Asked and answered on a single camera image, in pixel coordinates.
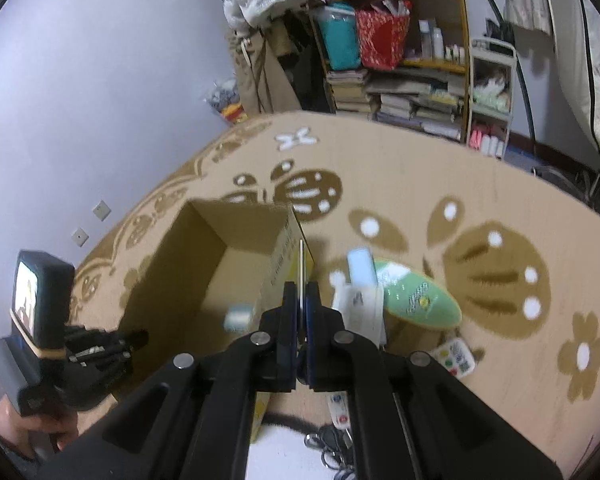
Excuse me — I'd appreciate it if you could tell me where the tan butterfly print rug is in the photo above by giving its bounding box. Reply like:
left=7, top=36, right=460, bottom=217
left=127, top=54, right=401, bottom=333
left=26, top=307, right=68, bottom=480
left=72, top=110, right=600, bottom=480

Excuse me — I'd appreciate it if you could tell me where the green oval hand fan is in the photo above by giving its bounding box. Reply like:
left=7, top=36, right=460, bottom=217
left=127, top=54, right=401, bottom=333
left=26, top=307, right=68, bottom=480
left=372, top=258, right=463, bottom=328

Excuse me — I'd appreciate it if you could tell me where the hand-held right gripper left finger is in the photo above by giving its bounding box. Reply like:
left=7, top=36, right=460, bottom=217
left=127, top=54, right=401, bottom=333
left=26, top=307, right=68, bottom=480
left=35, top=282, right=301, bottom=480

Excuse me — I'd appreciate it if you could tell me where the beige hanging garment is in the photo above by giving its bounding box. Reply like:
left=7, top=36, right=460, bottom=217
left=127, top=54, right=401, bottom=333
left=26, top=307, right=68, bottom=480
left=229, top=27, right=303, bottom=117

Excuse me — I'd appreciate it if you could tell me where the white storage cart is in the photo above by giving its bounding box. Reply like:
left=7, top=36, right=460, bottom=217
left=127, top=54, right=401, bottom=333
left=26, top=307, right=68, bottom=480
left=466, top=37, right=519, bottom=159

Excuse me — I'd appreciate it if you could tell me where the light blue power bank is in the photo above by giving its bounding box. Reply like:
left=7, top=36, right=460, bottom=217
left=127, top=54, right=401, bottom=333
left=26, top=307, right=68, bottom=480
left=346, top=247, right=378, bottom=288

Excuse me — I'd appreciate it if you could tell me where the wooden bookshelf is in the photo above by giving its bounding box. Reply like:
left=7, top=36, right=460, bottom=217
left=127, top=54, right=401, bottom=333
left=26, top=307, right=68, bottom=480
left=307, top=0, right=473, bottom=143

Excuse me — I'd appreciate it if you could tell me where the bunch of keys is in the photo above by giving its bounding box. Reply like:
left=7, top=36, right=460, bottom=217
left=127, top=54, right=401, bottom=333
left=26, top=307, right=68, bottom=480
left=304, top=424, right=357, bottom=480

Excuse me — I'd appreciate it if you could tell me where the person's left hand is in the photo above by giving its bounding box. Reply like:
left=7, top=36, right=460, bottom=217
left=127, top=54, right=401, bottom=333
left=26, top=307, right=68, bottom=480
left=0, top=394, right=81, bottom=461

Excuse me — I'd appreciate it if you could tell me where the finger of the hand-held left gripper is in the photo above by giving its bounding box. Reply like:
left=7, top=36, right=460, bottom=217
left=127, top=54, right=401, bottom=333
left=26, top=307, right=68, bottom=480
left=62, top=357, right=135, bottom=411
left=66, top=327, right=149, bottom=361

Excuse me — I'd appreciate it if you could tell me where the row of white bottles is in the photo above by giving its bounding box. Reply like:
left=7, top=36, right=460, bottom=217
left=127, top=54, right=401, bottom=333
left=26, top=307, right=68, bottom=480
left=418, top=18, right=467, bottom=63

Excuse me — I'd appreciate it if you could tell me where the stack of books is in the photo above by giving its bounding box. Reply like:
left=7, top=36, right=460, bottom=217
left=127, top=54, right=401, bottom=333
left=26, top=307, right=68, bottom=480
left=325, top=67, right=467, bottom=142

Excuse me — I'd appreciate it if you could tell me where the clear plastic bag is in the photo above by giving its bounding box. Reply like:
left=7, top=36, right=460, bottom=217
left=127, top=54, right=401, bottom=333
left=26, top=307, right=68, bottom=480
left=204, top=77, right=246, bottom=125

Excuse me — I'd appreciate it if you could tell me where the red gift bag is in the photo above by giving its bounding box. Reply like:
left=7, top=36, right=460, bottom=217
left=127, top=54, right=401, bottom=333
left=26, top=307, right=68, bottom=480
left=355, top=2, right=412, bottom=71

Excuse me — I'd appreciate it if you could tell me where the cardboard box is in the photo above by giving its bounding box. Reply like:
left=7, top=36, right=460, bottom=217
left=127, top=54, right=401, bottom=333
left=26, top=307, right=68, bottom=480
left=119, top=200, right=317, bottom=443

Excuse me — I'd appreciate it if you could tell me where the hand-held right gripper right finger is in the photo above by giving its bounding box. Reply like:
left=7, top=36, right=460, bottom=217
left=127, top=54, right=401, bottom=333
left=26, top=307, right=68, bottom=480
left=304, top=282, right=563, bottom=480

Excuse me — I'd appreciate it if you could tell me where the white remote control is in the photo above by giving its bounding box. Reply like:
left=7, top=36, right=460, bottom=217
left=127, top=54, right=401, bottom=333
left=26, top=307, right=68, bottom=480
left=326, top=337, right=476, bottom=428

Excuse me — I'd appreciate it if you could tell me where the teal plastic container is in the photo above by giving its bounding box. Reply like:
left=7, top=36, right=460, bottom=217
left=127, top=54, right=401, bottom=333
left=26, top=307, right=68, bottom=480
left=315, top=4, right=362, bottom=72

